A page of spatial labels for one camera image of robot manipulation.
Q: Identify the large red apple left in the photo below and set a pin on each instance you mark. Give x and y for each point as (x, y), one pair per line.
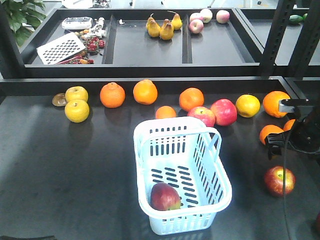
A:
(204, 114)

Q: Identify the yellow apple pear back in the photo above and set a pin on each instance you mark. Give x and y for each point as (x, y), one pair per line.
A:
(76, 93)

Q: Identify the yellow apple pear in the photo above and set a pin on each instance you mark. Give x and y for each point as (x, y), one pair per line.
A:
(76, 93)
(77, 110)

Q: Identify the black perforated upright post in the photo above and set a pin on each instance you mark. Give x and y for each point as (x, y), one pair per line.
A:
(275, 36)

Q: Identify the yellow apple pear front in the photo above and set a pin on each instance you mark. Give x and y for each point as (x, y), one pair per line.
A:
(77, 110)

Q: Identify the pink apple back left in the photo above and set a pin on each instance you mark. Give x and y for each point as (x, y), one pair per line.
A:
(196, 16)

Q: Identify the large orange back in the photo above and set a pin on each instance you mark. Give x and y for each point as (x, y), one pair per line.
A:
(190, 98)

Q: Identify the small orange behind basket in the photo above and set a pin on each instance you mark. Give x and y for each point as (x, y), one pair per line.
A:
(164, 112)

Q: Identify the yellow citrus fruit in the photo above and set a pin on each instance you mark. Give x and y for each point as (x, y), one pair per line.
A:
(247, 105)

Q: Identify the pink apple far right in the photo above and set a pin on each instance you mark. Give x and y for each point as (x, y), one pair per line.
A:
(222, 16)

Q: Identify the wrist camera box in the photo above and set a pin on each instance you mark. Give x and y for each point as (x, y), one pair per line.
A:
(296, 106)

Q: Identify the brown yellow pears group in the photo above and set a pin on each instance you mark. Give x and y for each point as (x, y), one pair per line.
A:
(167, 30)

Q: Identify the green potted plant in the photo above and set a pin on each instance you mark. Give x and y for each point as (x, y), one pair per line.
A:
(24, 17)

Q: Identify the red cherry tomato pile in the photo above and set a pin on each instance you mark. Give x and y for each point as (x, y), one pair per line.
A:
(94, 45)

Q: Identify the bumpy orange far left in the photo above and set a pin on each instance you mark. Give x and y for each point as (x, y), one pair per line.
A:
(112, 95)

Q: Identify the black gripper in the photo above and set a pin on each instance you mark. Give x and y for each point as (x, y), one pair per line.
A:
(304, 137)

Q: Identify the small orange left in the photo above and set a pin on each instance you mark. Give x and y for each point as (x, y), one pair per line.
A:
(269, 129)

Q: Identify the white plastic device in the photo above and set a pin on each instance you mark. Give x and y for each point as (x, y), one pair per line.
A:
(77, 23)

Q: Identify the small orange right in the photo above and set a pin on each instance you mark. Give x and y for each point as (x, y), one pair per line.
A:
(288, 125)

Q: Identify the large red apple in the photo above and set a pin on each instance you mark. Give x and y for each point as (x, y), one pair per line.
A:
(225, 112)
(204, 114)

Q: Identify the brown mushroom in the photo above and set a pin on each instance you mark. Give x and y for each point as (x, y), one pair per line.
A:
(59, 100)

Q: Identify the pink apple back middle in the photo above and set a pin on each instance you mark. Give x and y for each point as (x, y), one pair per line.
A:
(207, 15)

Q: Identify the orange near divider upper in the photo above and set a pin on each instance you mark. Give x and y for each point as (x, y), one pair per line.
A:
(271, 103)

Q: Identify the green avocado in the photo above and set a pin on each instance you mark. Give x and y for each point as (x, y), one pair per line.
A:
(295, 19)

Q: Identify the light blue plastic basket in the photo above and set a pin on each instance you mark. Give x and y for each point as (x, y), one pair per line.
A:
(184, 153)

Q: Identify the black wooden produce stand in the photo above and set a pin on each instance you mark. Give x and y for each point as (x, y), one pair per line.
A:
(77, 181)

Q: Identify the pink apple front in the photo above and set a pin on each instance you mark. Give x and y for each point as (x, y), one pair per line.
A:
(196, 26)

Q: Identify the white perforated plastic tray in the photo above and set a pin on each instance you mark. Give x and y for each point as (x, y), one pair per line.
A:
(60, 49)

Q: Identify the pink apple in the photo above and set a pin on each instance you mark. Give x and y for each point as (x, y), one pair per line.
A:
(196, 26)
(207, 15)
(222, 16)
(196, 16)

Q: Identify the large red apple right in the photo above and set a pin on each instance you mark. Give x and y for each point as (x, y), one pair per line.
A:
(225, 112)

